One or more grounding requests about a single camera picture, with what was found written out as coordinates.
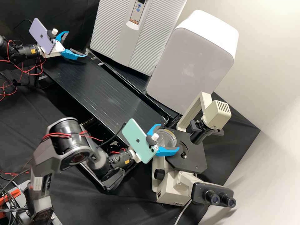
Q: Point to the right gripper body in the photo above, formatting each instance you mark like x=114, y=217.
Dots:
x=135, y=155

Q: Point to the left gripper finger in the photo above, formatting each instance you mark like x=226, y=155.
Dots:
x=61, y=35
x=70, y=55

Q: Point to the white box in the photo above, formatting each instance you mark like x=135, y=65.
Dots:
x=192, y=65

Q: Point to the incubator door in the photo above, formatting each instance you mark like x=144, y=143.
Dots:
x=112, y=35

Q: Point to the right wrist camera phone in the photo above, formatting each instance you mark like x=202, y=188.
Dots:
x=136, y=140

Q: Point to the petri dish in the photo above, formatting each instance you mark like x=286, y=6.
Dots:
x=167, y=139

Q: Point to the black platform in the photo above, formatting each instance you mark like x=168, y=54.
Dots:
x=98, y=93
x=131, y=86

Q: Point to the cream microscope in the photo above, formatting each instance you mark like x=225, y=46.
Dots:
x=171, y=185

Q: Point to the left wrist camera phone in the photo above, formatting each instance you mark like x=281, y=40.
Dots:
x=39, y=35

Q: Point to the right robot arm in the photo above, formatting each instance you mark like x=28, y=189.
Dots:
x=68, y=140

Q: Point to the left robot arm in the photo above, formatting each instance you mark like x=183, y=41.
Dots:
x=23, y=50

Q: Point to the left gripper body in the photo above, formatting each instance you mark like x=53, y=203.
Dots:
x=59, y=49

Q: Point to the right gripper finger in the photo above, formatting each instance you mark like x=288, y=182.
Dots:
x=154, y=129
x=165, y=153

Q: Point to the orange clamp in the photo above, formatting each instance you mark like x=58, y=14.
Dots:
x=11, y=195

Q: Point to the wrist camera phone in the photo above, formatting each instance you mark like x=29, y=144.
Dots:
x=136, y=140
x=39, y=35

